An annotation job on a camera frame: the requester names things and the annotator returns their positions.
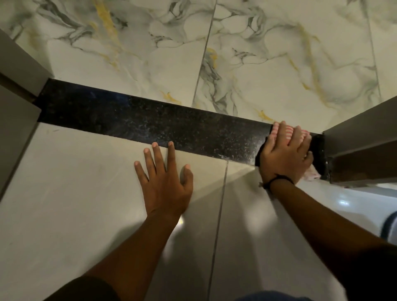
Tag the person's left hand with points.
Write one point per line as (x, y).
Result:
(164, 192)

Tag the person's right hand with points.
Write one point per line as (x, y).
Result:
(283, 161)

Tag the person's left little finger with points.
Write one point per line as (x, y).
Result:
(141, 173)

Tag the person's right middle finger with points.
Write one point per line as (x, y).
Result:
(294, 136)

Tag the person's right thumb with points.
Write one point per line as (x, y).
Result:
(268, 147)

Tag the person's left thumb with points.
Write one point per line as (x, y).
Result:
(187, 177)

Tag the person's right little finger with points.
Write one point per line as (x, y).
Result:
(309, 158)

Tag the person's left middle finger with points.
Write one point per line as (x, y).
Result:
(159, 158)

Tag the pink striped white cleaning cloth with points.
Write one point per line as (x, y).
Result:
(312, 174)

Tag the person's left forearm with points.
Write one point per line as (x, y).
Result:
(139, 248)

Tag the person's right forearm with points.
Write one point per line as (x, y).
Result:
(316, 217)

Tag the black wrist band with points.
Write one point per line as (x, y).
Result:
(280, 178)

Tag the black granite door threshold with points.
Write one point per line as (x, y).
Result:
(139, 124)

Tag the person's blue trousers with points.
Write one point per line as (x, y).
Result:
(273, 296)

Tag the grey door frame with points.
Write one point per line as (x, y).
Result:
(15, 108)
(363, 148)

